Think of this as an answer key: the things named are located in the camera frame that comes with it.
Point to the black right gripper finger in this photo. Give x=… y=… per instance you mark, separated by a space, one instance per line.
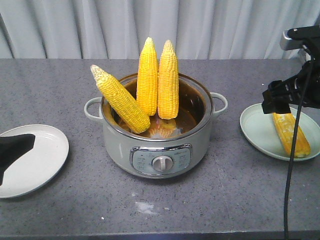
x=276 y=98

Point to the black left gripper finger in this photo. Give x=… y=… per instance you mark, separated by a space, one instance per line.
x=12 y=148

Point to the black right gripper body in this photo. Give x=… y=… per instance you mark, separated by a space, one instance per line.
x=304 y=86

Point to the yellow corn cob white patches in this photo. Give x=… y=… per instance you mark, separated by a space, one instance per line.
x=285 y=125

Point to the beige round plate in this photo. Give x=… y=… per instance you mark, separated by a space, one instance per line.
x=39 y=165

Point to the pale green round plate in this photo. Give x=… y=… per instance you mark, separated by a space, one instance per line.
x=258 y=128

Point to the pale green electric pot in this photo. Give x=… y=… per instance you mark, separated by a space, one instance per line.
x=162 y=157

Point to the white pleated curtain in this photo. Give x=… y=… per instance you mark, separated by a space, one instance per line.
x=117 y=29

